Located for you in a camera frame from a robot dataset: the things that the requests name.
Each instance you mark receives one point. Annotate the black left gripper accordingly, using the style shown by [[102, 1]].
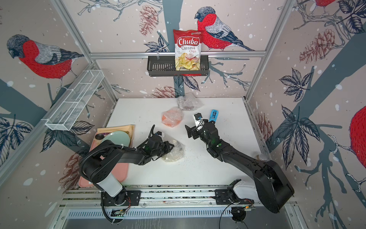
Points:
[[167, 145]]

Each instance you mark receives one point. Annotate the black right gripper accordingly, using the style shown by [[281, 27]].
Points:
[[193, 131]]

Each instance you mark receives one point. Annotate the blue tape dispenser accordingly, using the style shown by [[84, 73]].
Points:
[[213, 116]]

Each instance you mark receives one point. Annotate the stack of bubble wrap sheets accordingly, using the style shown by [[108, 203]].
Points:
[[175, 151]]

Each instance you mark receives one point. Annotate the clear bubble wrap sheet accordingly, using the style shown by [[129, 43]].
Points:
[[190, 97], [172, 116]]

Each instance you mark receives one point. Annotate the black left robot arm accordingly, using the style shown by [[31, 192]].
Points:
[[96, 167]]

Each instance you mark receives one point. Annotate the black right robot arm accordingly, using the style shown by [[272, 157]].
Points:
[[272, 186]]

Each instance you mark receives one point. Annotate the mint green floral plate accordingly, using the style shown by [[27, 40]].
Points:
[[119, 138]]

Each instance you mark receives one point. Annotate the pink plastic tray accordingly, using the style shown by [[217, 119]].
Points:
[[121, 169]]

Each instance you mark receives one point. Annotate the brown spice jar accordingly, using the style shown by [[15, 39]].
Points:
[[262, 157]]

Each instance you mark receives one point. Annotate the Chuba cassava chips bag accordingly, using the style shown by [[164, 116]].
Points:
[[187, 47]]

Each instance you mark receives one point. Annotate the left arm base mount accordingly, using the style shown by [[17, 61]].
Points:
[[125, 198]]

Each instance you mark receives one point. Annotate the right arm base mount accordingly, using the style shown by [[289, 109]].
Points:
[[228, 196]]

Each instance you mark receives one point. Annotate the black wire wall basket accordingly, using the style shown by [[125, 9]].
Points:
[[164, 66]]

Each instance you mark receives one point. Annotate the white wire mesh shelf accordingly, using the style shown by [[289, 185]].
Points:
[[76, 100]]

